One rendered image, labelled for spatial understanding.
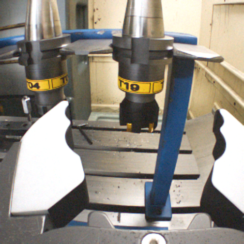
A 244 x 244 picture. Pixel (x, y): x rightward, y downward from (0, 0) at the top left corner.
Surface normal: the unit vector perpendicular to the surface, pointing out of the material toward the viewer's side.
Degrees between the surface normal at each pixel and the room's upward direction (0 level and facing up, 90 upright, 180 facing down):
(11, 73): 90
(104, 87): 90
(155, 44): 90
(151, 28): 82
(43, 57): 30
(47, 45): 90
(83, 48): 10
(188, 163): 0
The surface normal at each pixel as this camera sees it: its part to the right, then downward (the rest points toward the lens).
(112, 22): -0.07, 0.50
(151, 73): 0.25, 0.49
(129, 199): 0.02, -0.87
